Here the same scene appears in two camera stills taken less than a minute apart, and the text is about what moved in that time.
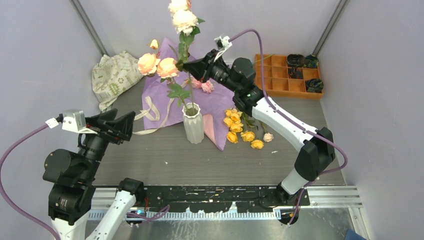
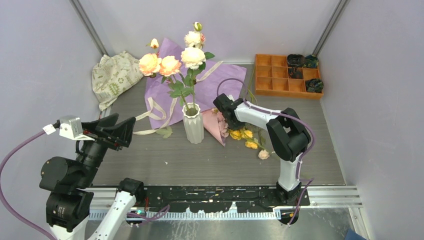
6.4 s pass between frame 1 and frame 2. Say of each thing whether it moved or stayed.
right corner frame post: stayed
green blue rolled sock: stayed
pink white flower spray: moved
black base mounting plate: stayed
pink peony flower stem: moved
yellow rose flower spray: moved
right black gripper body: moved
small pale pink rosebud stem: moved
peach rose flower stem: stayed
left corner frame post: stayed
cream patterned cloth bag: stayed
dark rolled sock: stayed
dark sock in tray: stayed
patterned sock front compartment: stayed
